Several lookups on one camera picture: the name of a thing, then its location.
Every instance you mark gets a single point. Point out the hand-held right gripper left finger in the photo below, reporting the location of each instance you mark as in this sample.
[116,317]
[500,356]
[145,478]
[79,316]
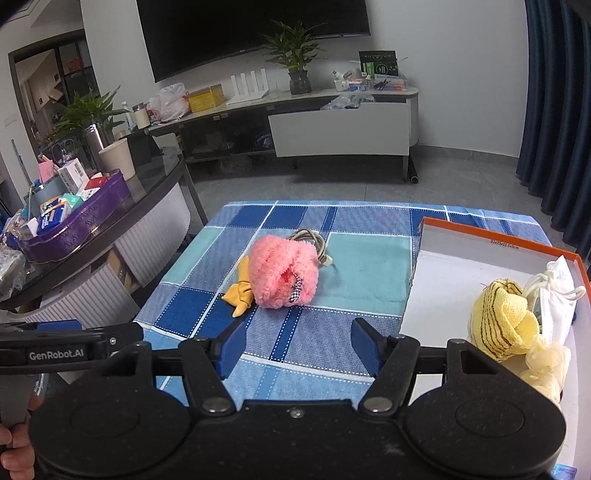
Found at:
[231,350]

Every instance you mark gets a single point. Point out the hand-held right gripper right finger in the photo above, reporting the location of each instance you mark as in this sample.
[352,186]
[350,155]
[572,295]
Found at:
[364,346]

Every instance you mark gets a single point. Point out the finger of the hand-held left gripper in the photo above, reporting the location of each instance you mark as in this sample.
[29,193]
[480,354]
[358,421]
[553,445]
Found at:
[60,325]

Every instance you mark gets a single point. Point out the orange cardboard box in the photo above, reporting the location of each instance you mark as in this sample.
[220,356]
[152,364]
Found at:
[457,281]

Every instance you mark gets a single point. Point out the yellow striped knitted cloth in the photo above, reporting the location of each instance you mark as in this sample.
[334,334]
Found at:
[498,323]

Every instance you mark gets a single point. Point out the white face mask bag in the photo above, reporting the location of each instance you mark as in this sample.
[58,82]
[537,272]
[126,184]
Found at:
[558,304]

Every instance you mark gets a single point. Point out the person's left hand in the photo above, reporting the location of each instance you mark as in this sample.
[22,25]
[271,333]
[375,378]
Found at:
[16,452]

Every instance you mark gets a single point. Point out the blue plaid blanket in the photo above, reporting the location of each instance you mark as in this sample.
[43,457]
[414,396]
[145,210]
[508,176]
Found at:
[360,277]

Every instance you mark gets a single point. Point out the crumpled clear plastic wrapper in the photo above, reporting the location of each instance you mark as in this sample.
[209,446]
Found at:
[11,263]

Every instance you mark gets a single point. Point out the purple tin tray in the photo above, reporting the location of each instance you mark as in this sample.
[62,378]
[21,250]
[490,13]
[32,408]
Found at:
[87,221]

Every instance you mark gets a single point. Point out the blue white tissue packet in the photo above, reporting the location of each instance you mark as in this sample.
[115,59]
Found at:
[55,214]

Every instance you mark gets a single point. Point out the red white small box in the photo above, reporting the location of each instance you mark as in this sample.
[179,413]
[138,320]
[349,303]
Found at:
[98,181]

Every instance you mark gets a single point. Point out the white carton in tin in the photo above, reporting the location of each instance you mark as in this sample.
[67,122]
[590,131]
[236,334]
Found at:
[74,175]

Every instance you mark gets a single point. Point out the pink sticky notes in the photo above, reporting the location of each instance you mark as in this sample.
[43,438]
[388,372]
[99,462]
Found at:
[46,170]

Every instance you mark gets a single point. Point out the round black coffee table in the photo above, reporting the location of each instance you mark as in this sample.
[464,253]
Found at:
[157,180]

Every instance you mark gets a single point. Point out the white paper cup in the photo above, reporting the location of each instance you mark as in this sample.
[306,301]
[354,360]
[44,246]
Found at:
[117,159]

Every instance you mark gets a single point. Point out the black roll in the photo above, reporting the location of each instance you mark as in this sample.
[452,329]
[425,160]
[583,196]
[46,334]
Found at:
[413,174]

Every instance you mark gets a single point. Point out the steel thermos bottle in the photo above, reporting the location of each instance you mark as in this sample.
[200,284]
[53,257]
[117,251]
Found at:
[98,143]

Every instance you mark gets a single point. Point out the white TV cabinet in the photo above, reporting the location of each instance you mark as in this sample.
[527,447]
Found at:
[341,134]

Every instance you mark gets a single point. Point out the green leafy plant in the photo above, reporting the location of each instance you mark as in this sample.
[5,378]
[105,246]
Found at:
[87,113]

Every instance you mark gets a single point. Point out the white lidded jar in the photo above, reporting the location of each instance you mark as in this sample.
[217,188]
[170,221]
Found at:
[141,117]

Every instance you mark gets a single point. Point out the black framed glass door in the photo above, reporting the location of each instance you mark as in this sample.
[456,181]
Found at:
[55,83]

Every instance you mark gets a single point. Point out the clear plastic bag pile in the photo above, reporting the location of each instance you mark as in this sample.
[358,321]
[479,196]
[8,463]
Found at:
[346,101]

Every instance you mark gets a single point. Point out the white plastic bag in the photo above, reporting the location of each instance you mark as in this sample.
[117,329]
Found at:
[168,104]

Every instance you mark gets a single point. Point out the yellow box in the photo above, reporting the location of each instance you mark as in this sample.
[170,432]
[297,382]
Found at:
[206,99]

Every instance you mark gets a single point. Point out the white router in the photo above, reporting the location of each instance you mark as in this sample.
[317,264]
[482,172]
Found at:
[247,94]

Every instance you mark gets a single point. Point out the clutter of small items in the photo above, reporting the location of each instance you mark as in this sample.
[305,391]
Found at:
[374,84]

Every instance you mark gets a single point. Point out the potted plant in glass vase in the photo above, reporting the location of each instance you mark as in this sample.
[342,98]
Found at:
[299,83]

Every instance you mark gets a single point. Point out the green black box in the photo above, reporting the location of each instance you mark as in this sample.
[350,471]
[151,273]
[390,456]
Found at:
[378,63]

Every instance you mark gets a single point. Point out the dark blue curtain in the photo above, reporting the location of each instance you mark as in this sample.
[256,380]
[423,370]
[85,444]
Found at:
[558,115]

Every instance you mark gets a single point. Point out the black flat screen TV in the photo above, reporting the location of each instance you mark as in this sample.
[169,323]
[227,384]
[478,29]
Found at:
[231,32]

